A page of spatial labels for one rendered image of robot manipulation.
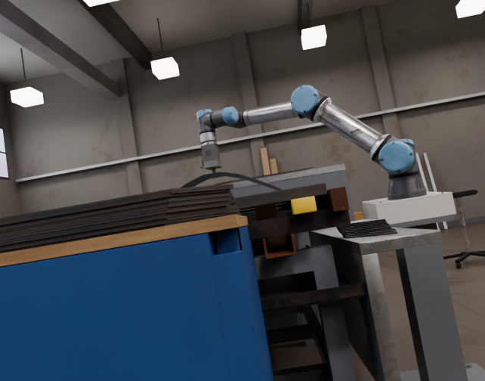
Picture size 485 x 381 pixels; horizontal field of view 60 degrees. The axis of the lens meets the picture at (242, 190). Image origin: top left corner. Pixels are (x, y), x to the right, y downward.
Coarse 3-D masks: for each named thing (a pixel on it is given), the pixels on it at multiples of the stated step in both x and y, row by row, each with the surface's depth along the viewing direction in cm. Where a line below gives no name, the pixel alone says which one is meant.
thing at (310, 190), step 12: (276, 192) 113; (288, 192) 113; (300, 192) 113; (312, 192) 113; (324, 192) 113; (240, 204) 114; (252, 204) 113; (264, 204) 113; (276, 204) 136; (288, 204) 147
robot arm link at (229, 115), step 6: (228, 108) 187; (234, 108) 189; (210, 114) 191; (216, 114) 189; (222, 114) 187; (228, 114) 186; (234, 114) 188; (216, 120) 189; (222, 120) 188; (228, 120) 188; (234, 120) 188; (216, 126) 192; (222, 126) 193
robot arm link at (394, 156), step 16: (304, 96) 167; (320, 96) 168; (304, 112) 168; (320, 112) 167; (336, 112) 165; (336, 128) 166; (352, 128) 162; (368, 128) 162; (368, 144) 160; (384, 144) 157; (400, 144) 153; (384, 160) 156; (400, 160) 154
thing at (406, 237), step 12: (336, 228) 201; (396, 228) 133; (408, 228) 125; (324, 240) 170; (336, 240) 139; (348, 240) 118; (360, 240) 110; (372, 240) 105; (384, 240) 104; (396, 240) 104; (408, 240) 104; (420, 240) 103; (432, 240) 103; (360, 252) 104; (372, 252) 104
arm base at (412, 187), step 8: (392, 176) 170; (400, 176) 167; (408, 176) 167; (416, 176) 168; (392, 184) 170; (400, 184) 167; (408, 184) 166; (416, 184) 166; (392, 192) 170; (400, 192) 166; (408, 192) 165; (416, 192) 165; (424, 192) 166
